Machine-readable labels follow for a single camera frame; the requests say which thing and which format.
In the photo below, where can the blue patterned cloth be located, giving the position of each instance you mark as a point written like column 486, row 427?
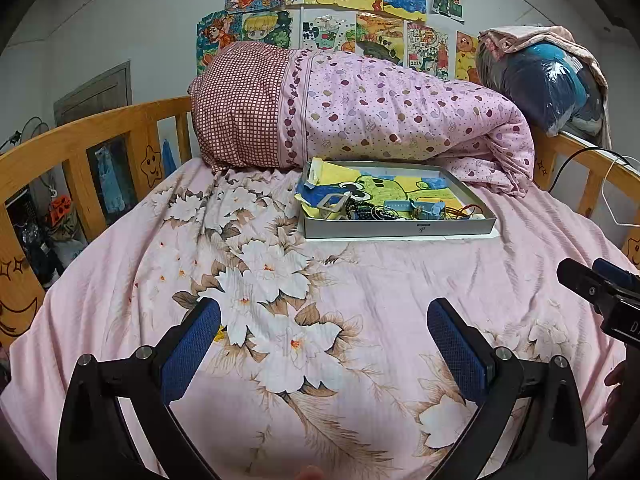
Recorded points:
column 110, row 180

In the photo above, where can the grey door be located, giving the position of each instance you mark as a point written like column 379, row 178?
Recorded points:
column 95, row 95

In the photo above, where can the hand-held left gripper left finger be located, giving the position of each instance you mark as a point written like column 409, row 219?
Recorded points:
column 192, row 350

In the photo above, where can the group of colourful wall drawings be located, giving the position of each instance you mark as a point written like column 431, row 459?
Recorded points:
column 350, row 0

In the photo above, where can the green frog drawing sheet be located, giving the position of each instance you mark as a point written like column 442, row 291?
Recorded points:
column 370, row 185

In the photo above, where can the light blue watch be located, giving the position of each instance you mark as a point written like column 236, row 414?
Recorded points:
column 400, row 206

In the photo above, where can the white hair clip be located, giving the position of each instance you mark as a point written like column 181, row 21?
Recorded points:
column 332, row 201

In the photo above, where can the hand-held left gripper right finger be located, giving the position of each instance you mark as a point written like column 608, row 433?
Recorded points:
column 455, row 350

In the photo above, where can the pink dotted rolled quilt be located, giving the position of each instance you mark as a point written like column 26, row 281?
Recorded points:
column 380, row 110

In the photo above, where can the pink floral bedsheet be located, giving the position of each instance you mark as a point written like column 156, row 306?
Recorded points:
column 375, row 310

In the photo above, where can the wooden bed frame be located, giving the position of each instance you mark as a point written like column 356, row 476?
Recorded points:
column 75, row 140

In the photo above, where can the grey shallow box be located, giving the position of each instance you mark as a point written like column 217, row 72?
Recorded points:
column 400, row 229

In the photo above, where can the person's right hand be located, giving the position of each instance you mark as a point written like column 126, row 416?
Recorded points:
column 615, row 372

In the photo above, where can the black standing fan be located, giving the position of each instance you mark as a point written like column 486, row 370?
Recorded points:
column 32, row 130

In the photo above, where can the orange bag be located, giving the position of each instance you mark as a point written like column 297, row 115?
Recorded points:
column 61, row 210

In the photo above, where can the blue pillow in plastic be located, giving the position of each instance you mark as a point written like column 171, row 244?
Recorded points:
column 525, row 37

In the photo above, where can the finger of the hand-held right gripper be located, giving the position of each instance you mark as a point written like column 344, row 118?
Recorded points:
column 585, row 282
column 617, row 272

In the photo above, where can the person's left hand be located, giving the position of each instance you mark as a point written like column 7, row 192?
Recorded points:
column 310, row 474

